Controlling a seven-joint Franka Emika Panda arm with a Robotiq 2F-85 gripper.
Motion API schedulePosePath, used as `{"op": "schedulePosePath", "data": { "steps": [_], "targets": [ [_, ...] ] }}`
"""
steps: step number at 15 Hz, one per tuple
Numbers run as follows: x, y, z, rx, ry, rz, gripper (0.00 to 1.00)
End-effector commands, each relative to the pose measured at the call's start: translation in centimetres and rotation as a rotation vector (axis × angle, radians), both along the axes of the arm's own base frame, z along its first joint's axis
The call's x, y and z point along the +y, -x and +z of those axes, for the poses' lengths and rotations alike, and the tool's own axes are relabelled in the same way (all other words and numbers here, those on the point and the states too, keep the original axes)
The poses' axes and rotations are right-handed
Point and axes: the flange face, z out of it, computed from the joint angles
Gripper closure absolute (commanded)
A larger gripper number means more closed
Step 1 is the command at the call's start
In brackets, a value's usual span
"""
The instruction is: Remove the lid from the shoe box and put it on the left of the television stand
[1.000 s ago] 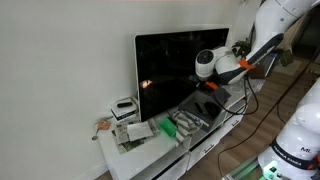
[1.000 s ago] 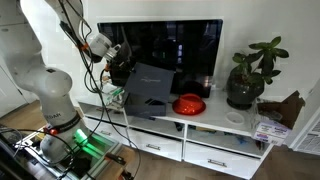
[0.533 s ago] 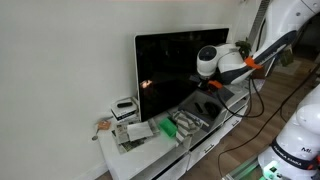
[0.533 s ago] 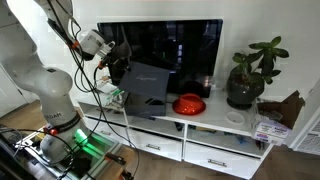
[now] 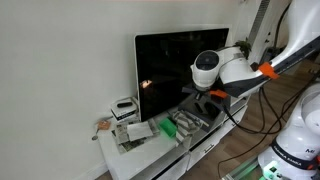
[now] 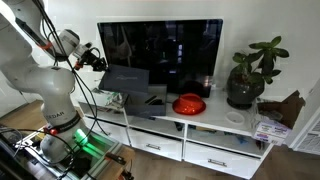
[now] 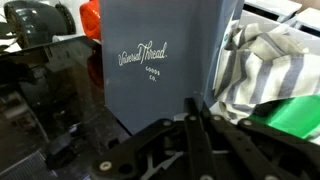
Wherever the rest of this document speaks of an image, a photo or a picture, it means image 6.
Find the dark grey plant pot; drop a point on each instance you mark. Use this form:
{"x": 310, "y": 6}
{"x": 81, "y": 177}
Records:
{"x": 243, "y": 90}

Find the white drawer medium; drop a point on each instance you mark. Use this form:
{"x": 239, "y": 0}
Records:
{"x": 166, "y": 150}

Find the brown cardboard box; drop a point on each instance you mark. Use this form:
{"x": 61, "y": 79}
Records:
{"x": 291, "y": 110}

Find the white purple carton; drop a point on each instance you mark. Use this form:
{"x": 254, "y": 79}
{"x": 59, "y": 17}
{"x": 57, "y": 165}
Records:
{"x": 266, "y": 140}
{"x": 273, "y": 128}

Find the dark pot saucer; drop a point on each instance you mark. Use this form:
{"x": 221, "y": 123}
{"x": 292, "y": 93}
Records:
{"x": 238, "y": 106}

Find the orange sequined hat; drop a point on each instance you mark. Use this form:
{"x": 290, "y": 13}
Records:
{"x": 188, "y": 105}

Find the white side cabinet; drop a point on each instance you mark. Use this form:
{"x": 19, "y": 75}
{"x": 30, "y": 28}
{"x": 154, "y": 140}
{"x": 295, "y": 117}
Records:
{"x": 306, "y": 133}

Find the dark blue shoe box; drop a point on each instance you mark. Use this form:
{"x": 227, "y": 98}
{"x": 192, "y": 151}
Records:
{"x": 145, "y": 109}

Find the white drawer wide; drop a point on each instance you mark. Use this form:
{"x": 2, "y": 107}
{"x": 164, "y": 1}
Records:
{"x": 240, "y": 165}

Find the robot mounting table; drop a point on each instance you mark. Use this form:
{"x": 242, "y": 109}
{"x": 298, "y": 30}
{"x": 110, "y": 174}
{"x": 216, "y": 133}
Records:
{"x": 103, "y": 150}

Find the small white dish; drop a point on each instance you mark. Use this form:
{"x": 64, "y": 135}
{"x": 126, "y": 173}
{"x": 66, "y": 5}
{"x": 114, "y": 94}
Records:
{"x": 235, "y": 117}

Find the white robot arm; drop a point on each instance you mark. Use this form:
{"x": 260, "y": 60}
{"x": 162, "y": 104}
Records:
{"x": 50, "y": 86}

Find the black table clamp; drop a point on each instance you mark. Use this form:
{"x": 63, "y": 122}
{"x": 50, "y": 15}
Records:
{"x": 116, "y": 158}
{"x": 127, "y": 175}

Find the black flat television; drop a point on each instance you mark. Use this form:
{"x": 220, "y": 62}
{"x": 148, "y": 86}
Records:
{"x": 166, "y": 50}

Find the white television stand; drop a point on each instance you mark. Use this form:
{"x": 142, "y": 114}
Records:
{"x": 213, "y": 116}

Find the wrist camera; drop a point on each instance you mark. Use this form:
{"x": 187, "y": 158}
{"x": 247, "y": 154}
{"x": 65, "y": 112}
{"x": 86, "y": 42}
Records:
{"x": 83, "y": 50}

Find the green leafy plant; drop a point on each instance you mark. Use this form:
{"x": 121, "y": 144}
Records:
{"x": 263, "y": 56}

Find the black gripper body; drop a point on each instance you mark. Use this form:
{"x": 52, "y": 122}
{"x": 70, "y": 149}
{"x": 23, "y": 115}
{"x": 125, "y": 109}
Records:
{"x": 95, "y": 63}

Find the navy blue gift box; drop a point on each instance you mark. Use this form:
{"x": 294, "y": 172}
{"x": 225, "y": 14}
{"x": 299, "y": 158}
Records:
{"x": 126, "y": 78}

